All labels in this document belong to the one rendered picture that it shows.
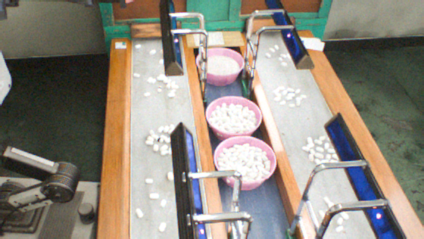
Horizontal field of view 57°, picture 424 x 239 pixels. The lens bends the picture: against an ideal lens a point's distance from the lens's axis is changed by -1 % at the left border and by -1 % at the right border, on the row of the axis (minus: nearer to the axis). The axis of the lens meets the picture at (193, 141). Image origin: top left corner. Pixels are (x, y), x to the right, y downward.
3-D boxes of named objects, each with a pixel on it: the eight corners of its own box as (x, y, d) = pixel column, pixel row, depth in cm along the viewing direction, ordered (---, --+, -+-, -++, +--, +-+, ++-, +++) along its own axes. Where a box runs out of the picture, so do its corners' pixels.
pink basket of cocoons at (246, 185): (217, 198, 167) (218, 184, 160) (209, 152, 185) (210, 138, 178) (279, 193, 169) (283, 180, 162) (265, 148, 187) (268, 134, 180)
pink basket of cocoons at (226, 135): (222, 155, 184) (223, 141, 177) (195, 119, 200) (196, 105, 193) (269, 137, 192) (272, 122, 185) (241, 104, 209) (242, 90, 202)
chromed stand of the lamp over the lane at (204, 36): (170, 110, 205) (167, 33, 173) (168, 85, 219) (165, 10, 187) (207, 107, 207) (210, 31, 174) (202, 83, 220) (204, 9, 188)
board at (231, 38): (188, 48, 228) (188, 47, 228) (185, 35, 239) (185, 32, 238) (244, 46, 231) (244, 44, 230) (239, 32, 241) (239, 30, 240)
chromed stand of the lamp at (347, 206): (298, 282, 142) (332, 212, 109) (284, 234, 155) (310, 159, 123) (349, 277, 143) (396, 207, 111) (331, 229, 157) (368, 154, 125)
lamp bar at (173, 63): (164, 77, 164) (163, 62, 159) (158, 5, 207) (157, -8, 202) (184, 76, 165) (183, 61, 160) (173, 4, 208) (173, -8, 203)
